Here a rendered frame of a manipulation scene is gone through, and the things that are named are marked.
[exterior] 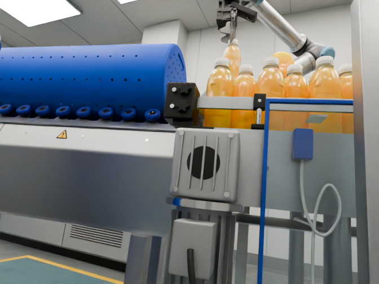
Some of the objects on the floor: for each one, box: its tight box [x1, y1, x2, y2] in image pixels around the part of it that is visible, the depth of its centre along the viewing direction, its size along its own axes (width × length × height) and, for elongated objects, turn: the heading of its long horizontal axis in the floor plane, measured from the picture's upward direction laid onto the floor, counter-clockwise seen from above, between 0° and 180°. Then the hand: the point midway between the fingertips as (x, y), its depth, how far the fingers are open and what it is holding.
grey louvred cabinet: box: [0, 214, 135, 273], centre depth 301 cm, size 54×215×145 cm, turn 93°
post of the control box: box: [235, 206, 250, 284], centre depth 97 cm, size 4×4×100 cm
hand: (232, 43), depth 104 cm, fingers closed on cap, 4 cm apart
